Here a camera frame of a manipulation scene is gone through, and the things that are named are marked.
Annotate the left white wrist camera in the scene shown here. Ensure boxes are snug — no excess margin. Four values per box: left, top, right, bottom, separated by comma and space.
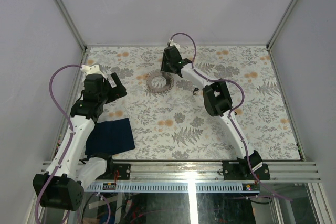
80, 64, 107, 78

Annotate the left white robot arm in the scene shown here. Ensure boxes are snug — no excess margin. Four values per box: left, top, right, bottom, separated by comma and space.
33, 73, 127, 211

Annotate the floral patterned table mat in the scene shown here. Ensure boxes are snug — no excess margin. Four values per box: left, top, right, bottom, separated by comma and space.
85, 46, 300, 160

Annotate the slotted grey cable duct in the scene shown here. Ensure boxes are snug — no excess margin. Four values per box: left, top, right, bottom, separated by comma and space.
85, 182, 260, 194

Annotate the silver keyring holder with rings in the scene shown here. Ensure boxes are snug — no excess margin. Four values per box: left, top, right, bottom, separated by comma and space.
146, 70, 174, 93

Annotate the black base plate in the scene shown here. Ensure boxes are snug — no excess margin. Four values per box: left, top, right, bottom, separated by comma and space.
222, 161, 270, 181
103, 163, 131, 180

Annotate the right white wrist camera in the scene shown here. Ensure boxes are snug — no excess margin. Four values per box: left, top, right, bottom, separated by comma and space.
167, 39, 181, 50

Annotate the aluminium front rail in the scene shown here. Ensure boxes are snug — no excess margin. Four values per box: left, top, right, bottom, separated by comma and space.
39, 160, 321, 182

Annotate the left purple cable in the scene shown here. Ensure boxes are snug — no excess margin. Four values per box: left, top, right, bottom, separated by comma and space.
34, 63, 111, 224

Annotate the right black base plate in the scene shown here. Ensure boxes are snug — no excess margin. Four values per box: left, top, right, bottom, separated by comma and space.
222, 161, 270, 181

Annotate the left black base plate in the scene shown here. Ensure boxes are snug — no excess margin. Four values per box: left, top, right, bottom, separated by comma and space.
103, 163, 131, 180

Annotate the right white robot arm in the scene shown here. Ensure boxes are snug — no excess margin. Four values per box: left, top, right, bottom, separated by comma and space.
161, 44, 263, 179

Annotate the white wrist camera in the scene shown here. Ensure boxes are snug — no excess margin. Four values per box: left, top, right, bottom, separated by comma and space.
80, 64, 107, 78
167, 39, 181, 50

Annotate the right aluminium frame post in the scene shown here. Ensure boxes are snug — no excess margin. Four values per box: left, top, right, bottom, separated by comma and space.
266, 0, 299, 50

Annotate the left aluminium frame post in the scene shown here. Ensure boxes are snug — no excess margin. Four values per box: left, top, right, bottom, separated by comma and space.
54, 0, 87, 51

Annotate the aluminium frame post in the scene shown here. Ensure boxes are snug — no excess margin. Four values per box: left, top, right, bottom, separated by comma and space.
266, 0, 299, 50
54, 0, 87, 51

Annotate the dark blue cloth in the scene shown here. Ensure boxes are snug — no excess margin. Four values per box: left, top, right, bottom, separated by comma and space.
85, 118, 135, 157

